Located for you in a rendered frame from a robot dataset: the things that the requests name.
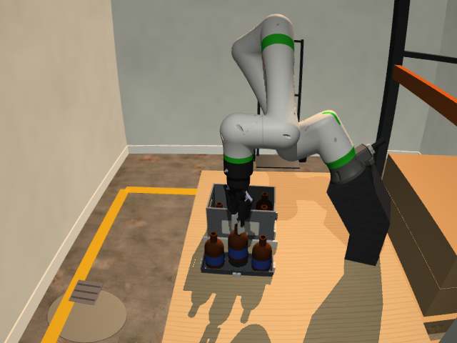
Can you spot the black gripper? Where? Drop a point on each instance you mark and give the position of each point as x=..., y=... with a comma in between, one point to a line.
x=239, y=200

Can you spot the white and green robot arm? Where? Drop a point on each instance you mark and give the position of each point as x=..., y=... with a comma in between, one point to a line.
x=271, y=79

